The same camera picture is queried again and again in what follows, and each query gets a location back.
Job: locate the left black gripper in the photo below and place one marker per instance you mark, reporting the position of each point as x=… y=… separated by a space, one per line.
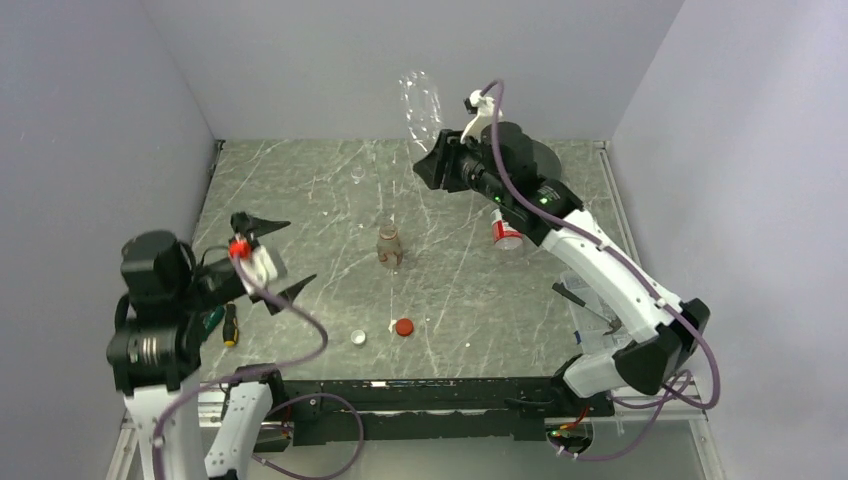
x=244 y=223

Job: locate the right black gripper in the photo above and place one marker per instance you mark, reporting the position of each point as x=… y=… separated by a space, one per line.
x=442 y=160

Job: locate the clear bottle blue white cap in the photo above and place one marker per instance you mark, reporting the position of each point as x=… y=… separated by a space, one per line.
x=422 y=112

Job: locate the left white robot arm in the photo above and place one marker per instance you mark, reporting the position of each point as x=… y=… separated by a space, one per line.
x=155 y=352

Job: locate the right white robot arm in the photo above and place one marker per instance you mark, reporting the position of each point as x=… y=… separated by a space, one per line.
x=662 y=327

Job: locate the water bottle red label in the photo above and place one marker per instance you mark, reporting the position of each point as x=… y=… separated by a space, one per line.
x=504 y=236

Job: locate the small clear cup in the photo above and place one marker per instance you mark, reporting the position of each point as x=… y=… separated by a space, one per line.
x=357 y=174

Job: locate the yellow black screwdriver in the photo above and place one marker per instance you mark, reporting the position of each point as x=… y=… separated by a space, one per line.
x=230 y=328

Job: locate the black filament spool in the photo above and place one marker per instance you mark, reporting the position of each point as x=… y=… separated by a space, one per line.
x=548 y=164

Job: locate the clear plastic box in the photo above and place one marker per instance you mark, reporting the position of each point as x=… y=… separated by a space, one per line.
x=596 y=326

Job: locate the hammer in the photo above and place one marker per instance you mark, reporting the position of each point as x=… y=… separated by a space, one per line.
x=614 y=324

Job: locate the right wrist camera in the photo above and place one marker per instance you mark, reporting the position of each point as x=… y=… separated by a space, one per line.
x=481 y=106

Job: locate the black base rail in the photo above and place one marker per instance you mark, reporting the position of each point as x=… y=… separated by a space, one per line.
x=521 y=408

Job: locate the aluminium frame rail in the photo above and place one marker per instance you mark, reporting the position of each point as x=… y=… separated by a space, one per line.
x=215 y=431

